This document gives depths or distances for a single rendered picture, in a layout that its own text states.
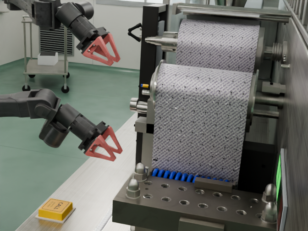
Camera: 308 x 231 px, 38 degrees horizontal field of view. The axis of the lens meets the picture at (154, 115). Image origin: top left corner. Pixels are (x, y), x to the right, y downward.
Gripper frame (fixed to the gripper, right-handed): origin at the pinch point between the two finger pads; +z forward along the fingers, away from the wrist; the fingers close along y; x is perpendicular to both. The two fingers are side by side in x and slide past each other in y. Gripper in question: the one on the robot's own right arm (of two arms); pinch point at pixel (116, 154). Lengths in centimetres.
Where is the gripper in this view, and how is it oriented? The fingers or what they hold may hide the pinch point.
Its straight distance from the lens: 124.8
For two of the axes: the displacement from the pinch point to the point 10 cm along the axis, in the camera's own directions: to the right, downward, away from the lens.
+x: 5.7, -7.4, -3.6
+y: -2.4, 2.7, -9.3
